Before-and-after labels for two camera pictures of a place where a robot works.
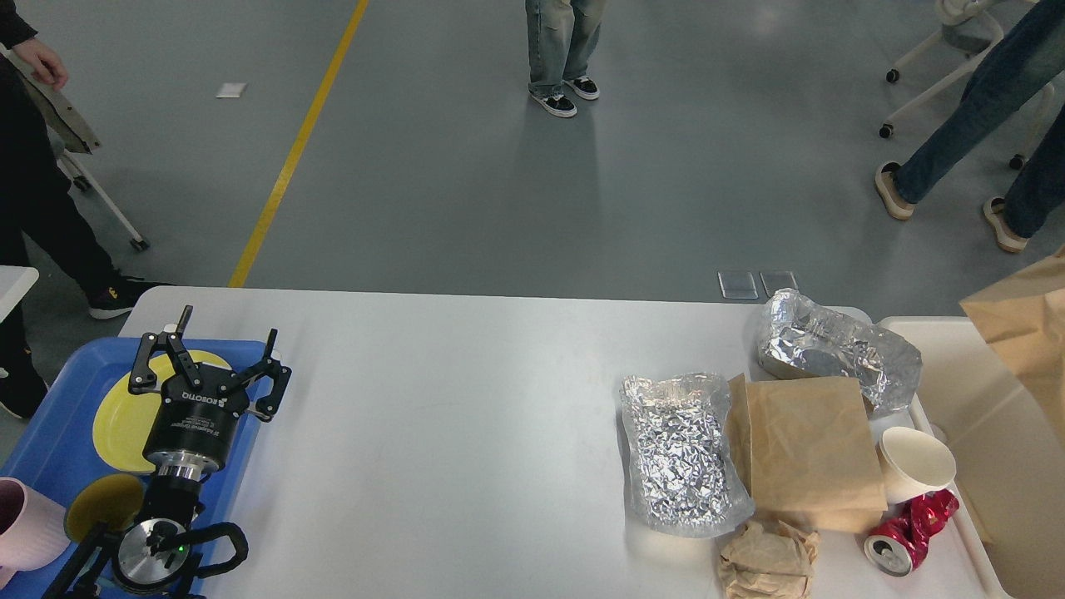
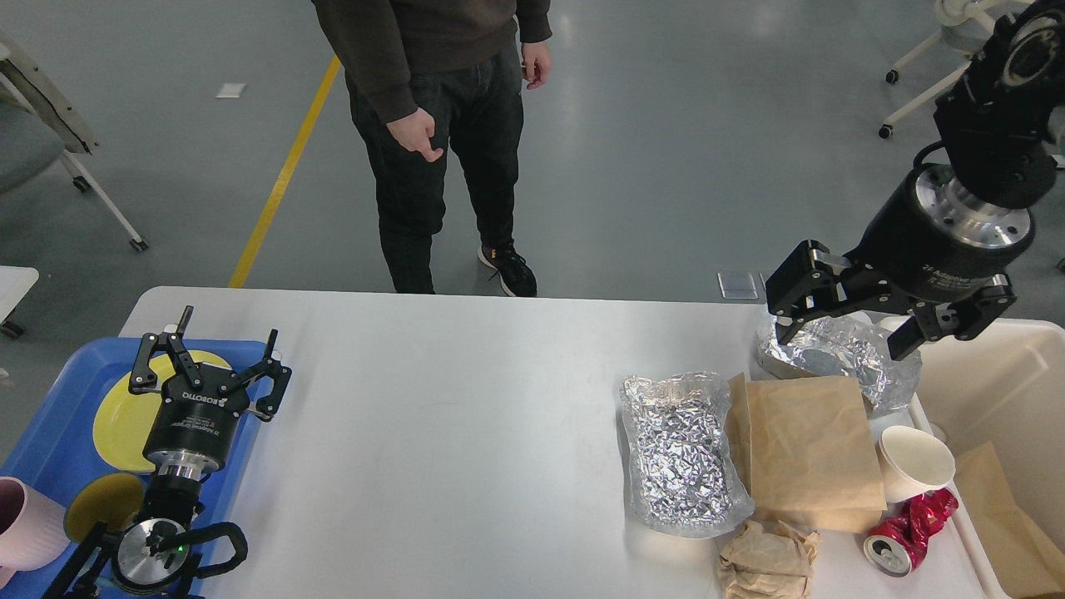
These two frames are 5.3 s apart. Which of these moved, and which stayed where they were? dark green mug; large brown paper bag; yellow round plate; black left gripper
Moved: large brown paper bag
Stayed: black left gripper; dark green mug; yellow round plate
